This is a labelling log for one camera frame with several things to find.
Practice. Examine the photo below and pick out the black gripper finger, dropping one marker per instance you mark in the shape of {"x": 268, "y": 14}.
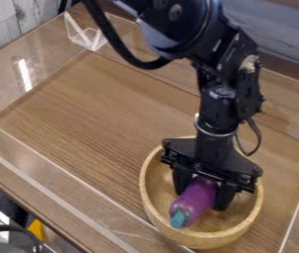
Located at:
{"x": 225, "y": 195}
{"x": 182, "y": 177}

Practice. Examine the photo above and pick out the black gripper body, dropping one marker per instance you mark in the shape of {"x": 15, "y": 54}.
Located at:
{"x": 213, "y": 159}

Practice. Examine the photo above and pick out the purple toy eggplant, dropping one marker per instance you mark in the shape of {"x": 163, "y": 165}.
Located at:
{"x": 193, "y": 202}

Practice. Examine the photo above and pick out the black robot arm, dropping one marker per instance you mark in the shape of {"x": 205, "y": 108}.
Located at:
{"x": 191, "y": 29}

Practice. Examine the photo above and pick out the brown wooden bowl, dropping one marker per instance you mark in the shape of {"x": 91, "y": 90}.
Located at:
{"x": 216, "y": 228}

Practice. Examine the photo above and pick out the yellow tag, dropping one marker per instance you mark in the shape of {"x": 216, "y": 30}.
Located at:
{"x": 37, "y": 228}

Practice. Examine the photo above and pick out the clear acrylic front wall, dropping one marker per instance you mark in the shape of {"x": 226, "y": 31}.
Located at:
{"x": 73, "y": 208}

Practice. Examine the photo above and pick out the clear acrylic corner bracket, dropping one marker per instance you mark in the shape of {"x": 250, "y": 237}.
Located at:
{"x": 89, "y": 38}

